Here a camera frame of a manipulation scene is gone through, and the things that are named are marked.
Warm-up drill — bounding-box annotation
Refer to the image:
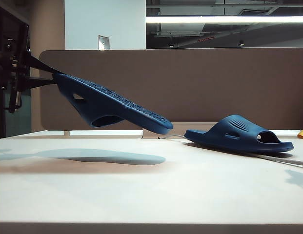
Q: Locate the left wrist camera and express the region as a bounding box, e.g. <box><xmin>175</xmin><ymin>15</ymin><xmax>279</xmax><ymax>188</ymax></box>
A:
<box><xmin>8</xmin><ymin>91</ymin><xmax>23</xmax><ymax>115</ymax></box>

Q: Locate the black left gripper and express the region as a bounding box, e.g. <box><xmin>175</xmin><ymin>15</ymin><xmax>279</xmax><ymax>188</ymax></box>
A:
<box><xmin>0</xmin><ymin>24</ymin><xmax>64</xmax><ymax>93</ymax></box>

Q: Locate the white cable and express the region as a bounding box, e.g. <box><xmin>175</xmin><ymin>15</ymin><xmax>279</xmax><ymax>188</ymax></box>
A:
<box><xmin>158</xmin><ymin>134</ymin><xmax>303</xmax><ymax>169</ymax></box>

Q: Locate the beige cable tray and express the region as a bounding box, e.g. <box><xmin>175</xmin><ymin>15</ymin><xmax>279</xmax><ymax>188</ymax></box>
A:
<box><xmin>142</xmin><ymin>121</ymin><xmax>222</xmax><ymax>141</ymax></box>

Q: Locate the silver metal wall plate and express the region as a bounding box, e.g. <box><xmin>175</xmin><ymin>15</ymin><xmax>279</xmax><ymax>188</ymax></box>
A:
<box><xmin>98</xmin><ymin>35</ymin><xmax>110</xmax><ymax>51</ymax></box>

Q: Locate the blue rubber slipper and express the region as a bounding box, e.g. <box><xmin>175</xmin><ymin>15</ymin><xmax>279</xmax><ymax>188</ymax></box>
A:
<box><xmin>53</xmin><ymin>73</ymin><xmax>174</xmax><ymax>135</ymax></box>
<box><xmin>183</xmin><ymin>114</ymin><xmax>295</xmax><ymax>154</ymax></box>

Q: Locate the long ceiling light strip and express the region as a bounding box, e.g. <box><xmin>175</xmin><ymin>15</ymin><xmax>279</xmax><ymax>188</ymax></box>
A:
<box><xmin>145</xmin><ymin>15</ymin><xmax>303</xmax><ymax>24</ymax></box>

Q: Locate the brown desk partition panel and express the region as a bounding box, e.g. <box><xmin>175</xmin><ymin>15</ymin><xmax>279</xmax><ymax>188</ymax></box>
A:
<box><xmin>39</xmin><ymin>48</ymin><xmax>303</xmax><ymax>132</ymax></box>

